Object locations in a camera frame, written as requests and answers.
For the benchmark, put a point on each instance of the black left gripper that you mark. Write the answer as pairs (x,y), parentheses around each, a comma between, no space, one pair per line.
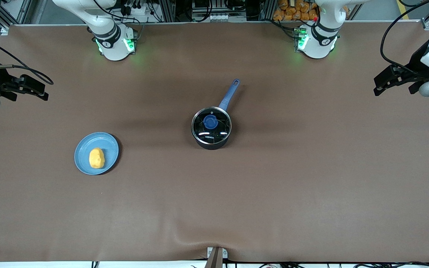
(418,63)

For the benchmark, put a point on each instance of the yellow potato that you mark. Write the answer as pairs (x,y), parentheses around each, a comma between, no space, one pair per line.
(97,158)

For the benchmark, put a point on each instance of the glass lid with blue knob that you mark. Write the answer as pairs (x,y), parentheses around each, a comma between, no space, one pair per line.
(210,123)

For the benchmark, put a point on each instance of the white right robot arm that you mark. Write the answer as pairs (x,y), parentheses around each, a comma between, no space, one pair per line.
(114,44)

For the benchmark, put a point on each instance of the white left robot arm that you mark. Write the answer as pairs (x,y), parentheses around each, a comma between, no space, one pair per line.
(317,42)

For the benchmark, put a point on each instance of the blue round plate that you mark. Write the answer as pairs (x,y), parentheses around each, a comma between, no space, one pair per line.
(106,147)

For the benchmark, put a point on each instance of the orange toy bread pile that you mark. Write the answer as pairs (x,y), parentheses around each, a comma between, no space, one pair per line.
(292,11)

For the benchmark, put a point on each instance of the white power strip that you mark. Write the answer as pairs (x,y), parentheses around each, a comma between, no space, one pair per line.
(138,9)

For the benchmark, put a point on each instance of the white terminal block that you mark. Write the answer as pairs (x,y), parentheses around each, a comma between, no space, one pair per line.
(220,17)

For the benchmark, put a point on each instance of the brown table mat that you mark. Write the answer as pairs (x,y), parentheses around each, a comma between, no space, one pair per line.
(214,208)

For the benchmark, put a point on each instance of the metal clamp bracket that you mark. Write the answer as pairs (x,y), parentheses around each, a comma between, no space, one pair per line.
(216,257)

